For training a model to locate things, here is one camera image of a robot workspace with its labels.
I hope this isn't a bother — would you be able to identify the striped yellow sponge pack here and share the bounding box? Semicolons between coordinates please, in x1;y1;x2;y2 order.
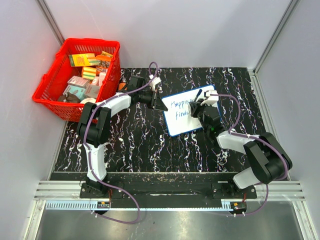
81;66;97;80

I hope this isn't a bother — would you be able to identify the yellow green box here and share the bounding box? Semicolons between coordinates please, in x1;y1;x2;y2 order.
68;53;97;67

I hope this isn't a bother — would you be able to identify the teal white box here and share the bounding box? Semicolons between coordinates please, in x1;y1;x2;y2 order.
63;85;86;101

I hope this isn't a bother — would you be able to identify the aluminium frame rail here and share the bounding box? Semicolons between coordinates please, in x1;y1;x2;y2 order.
33;181;305;212

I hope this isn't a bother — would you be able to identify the orange pump bottle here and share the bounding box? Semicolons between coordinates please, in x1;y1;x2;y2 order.
118;77;127;92

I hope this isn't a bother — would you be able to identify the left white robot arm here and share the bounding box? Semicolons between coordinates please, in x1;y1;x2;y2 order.
76;74;168;198

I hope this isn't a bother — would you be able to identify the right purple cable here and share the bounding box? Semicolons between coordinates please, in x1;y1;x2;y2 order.
209;93;289;216

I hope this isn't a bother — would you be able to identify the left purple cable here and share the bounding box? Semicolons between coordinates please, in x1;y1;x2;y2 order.
83;61;160;224

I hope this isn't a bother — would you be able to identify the white tape roll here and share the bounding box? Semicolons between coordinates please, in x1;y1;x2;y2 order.
80;97;96;104

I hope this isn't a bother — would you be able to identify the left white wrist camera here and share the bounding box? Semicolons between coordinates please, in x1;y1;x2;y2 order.
149;74;161;92

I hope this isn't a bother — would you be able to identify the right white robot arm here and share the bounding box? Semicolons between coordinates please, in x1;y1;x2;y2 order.
189;101;293;198

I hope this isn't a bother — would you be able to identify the white marker with blue cap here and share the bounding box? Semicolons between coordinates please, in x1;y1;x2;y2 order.
193;88;203;102

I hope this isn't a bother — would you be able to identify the orange snack packet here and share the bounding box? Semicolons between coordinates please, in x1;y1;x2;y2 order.
96;51;113;68

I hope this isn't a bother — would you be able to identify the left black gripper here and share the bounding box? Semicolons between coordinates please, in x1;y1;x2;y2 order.
137;89;168;113

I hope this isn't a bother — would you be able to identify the red plastic shopping basket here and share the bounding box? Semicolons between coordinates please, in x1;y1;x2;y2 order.
32;38;121;122

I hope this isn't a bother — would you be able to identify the blue-framed whiteboard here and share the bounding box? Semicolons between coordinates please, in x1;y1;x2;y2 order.
162;84;221;137

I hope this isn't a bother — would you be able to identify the purple cable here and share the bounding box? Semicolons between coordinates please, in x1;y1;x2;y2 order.
209;93;289;216
83;61;160;224

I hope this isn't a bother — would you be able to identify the pink white box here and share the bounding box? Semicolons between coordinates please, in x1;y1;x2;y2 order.
67;75;90;89

